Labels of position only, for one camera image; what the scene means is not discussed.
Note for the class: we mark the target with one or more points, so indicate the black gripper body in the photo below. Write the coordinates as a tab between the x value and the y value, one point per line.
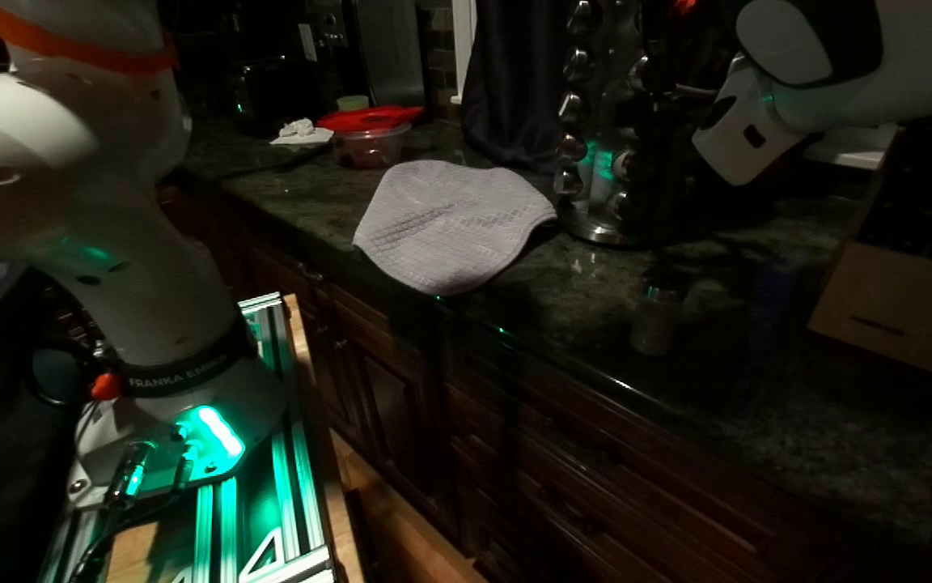
670	156

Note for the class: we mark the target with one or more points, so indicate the chrome carousel spice rack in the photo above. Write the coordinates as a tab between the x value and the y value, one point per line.
596	161

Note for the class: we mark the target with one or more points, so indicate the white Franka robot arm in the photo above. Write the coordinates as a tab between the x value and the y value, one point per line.
57	161

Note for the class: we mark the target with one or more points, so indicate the small glass spice jar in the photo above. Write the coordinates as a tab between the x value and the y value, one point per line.
656	322

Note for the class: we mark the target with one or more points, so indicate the black curtain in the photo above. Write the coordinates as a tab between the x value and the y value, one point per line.
517	74

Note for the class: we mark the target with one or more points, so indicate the grey waffle dish cloth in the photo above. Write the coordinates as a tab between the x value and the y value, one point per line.
450	228

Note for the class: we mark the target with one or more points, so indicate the red lidded plastic container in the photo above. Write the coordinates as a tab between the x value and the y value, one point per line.
369	128

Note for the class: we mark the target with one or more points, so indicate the grey upright appliance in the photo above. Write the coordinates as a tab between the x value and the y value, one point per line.
390	49

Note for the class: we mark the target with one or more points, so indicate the dark wooden kitchen cabinet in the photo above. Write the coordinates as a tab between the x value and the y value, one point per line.
551	465

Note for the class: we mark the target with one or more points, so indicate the white crumpled cloth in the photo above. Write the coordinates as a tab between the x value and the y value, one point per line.
303	132

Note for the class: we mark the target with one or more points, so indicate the dark countertop appliance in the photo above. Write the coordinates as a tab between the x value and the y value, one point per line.
266	91

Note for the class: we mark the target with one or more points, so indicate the wooden base board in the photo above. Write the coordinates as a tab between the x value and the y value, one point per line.
321	432

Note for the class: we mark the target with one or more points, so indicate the red round button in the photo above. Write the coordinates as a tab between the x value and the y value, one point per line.
105	386

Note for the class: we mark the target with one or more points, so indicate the aluminium profile mounting frame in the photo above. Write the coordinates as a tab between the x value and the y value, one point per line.
272	518

